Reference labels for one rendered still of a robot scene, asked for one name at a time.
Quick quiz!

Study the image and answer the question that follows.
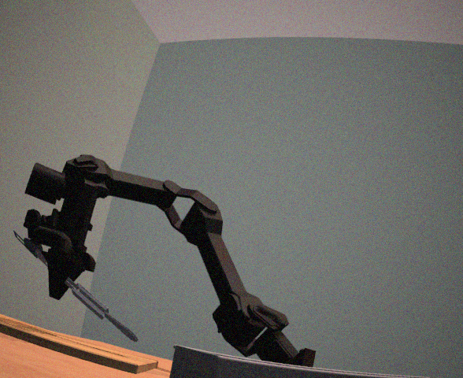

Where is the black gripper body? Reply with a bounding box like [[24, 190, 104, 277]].
[[30, 206, 96, 272]]

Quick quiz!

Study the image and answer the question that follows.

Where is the grey metal roasting tin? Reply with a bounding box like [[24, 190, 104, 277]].
[[169, 345, 432, 378]]

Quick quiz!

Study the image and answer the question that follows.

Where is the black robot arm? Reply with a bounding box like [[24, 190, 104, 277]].
[[25, 155, 299, 364]]

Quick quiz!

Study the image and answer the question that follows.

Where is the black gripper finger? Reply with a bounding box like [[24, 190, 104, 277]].
[[41, 251, 75, 298], [55, 265, 85, 300]]

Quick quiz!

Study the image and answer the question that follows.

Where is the light brown wooden board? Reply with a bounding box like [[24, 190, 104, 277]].
[[0, 314, 158, 374]]

